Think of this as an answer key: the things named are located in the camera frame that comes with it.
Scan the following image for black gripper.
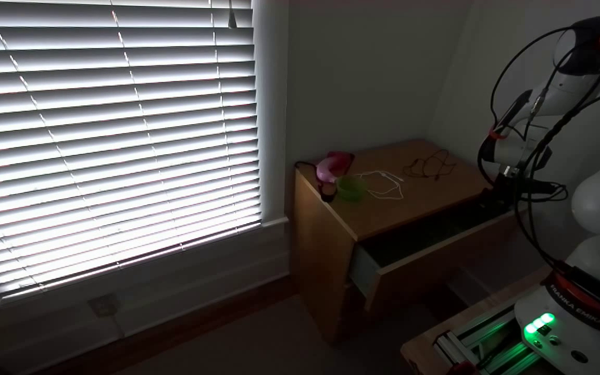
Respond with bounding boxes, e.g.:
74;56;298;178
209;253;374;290
491;169;567;203

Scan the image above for dresser drawer with plain front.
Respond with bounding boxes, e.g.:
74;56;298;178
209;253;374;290
349;187;528;312

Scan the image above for green plastic bowl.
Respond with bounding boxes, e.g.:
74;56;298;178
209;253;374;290
337;175;369;206

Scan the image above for pink plastic cup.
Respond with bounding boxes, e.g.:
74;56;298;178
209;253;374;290
330;151;358;175

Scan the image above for pink plush toy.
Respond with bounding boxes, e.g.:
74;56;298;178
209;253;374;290
294;158;339;205

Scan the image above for pink plastic bottle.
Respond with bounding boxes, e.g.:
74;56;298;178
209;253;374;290
312;155;339;185

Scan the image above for light wooden dresser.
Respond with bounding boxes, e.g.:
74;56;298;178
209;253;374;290
288;138;497;345

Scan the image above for white window blinds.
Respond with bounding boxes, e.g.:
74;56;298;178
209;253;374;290
0;0;264;302

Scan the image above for thin black cable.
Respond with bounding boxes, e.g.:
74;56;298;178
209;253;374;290
402;151;462;183

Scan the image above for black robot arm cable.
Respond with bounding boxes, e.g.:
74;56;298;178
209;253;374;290
475;23;600;308

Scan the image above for white charging cable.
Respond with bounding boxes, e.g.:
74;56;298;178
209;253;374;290
363;166;409;203

